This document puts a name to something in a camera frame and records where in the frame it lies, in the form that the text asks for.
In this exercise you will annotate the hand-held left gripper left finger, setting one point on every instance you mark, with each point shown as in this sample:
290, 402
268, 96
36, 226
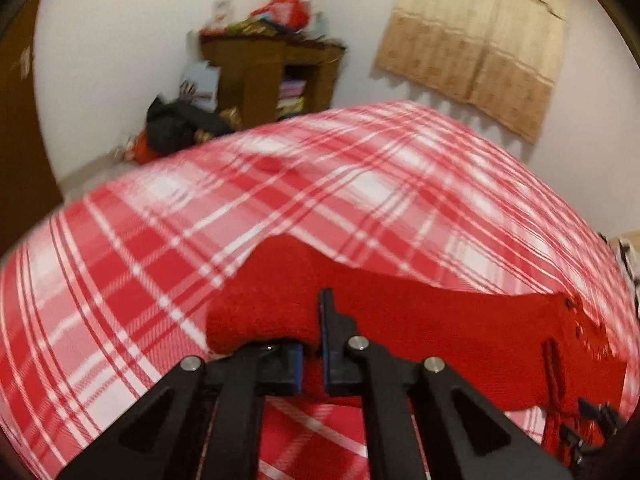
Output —
295, 367

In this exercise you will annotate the beige patterned curtain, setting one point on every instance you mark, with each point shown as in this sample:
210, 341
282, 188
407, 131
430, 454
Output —
475, 35

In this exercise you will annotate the red plaid blanket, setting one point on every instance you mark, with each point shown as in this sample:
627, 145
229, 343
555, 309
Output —
250, 210

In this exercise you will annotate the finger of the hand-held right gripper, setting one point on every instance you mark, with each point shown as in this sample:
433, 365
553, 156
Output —
605, 422

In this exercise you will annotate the white and blue bag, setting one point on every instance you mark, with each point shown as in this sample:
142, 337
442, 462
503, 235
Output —
200, 82

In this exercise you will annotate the brown wooden door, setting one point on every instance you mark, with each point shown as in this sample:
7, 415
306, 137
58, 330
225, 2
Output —
20, 135

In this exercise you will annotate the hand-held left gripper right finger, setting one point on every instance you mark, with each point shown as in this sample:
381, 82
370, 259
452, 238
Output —
327, 345

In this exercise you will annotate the brown wooden cabinet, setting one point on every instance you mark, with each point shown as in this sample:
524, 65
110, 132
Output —
250, 75

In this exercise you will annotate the stack of folded clothes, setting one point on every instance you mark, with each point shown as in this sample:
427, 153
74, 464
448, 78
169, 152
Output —
291, 97

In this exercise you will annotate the red knit sweater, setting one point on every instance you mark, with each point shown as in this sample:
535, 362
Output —
450, 320

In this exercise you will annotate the pile of dark clothes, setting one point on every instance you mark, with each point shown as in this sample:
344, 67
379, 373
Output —
175, 125

